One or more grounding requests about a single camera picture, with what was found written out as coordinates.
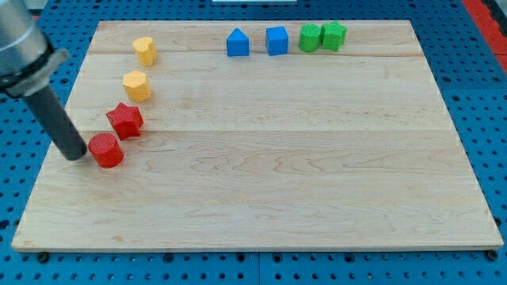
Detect yellow hexagon block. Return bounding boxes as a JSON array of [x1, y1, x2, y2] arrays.
[[123, 70, 152, 103]]

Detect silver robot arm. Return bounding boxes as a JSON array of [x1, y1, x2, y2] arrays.
[[1, 0, 87, 161]]

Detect green star block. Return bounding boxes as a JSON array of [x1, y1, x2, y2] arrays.
[[320, 21, 348, 51]]

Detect yellow heart block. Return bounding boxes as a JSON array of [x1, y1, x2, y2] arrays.
[[132, 37, 158, 67]]

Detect blue cube block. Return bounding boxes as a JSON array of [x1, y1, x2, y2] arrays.
[[265, 26, 289, 56]]

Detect light wooden board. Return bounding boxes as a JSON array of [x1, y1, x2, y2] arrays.
[[12, 20, 504, 253]]

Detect green cylinder block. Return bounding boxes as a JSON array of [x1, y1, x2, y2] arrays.
[[299, 24, 321, 52]]

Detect red star block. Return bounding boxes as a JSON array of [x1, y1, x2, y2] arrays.
[[106, 103, 143, 141]]

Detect blue pentagon house block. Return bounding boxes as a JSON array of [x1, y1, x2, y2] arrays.
[[226, 28, 250, 57]]

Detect red cylinder block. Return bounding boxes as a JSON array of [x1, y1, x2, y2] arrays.
[[88, 133, 124, 169]]

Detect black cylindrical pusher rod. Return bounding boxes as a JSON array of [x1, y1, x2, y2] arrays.
[[23, 85, 87, 161]]

